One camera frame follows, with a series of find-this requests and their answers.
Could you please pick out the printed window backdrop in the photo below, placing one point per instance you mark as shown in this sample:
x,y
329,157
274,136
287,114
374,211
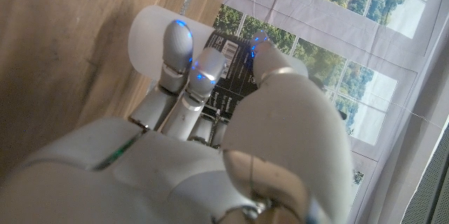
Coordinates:
x,y
350,13

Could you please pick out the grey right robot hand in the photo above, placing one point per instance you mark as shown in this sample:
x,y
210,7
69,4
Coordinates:
x,y
175,168

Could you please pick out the translucent oil cruet black cap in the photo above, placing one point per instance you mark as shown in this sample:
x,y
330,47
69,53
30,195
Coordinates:
x,y
151,34

